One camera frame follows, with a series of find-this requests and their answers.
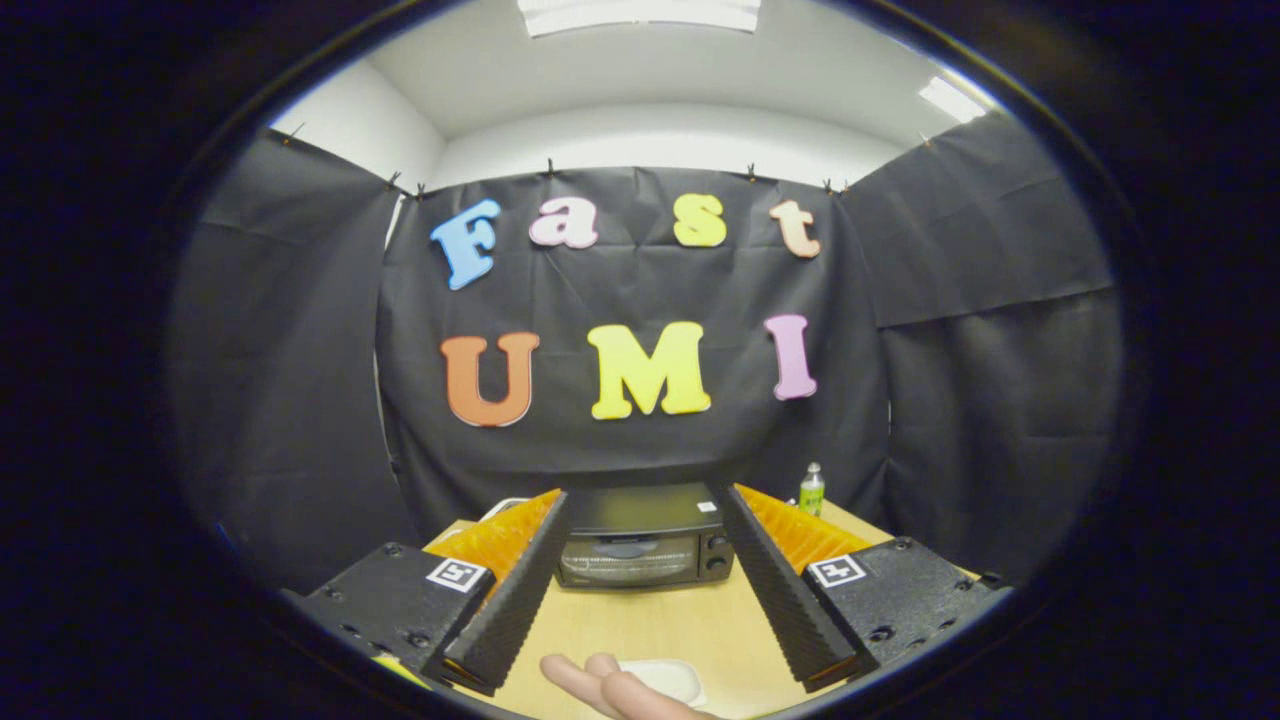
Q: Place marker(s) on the black toaster oven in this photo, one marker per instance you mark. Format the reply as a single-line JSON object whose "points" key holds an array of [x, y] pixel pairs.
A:
{"points": [[645, 510]]}

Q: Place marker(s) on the white plastic plate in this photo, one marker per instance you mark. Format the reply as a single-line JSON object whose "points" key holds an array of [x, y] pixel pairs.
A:
{"points": [[670, 675]]}

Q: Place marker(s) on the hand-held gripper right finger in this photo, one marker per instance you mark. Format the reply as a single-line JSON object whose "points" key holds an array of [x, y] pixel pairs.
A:
{"points": [[785, 600]]}

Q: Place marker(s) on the white toaster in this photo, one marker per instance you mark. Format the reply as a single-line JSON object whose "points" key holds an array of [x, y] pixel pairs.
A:
{"points": [[500, 508]]}

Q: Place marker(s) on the green drink bottle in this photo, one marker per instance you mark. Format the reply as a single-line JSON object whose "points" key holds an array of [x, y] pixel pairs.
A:
{"points": [[811, 495]]}

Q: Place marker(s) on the small ceiling light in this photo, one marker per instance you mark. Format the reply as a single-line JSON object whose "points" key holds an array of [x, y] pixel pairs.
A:
{"points": [[950, 98]]}

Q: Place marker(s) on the black backdrop cloth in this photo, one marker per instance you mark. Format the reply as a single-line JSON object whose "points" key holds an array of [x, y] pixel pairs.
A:
{"points": [[650, 450]]}

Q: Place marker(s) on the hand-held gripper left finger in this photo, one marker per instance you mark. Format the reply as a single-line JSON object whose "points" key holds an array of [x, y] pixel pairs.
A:
{"points": [[510, 600]]}

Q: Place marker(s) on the long ceiling light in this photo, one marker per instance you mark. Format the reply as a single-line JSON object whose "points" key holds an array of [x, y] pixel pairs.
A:
{"points": [[640, 12]]}

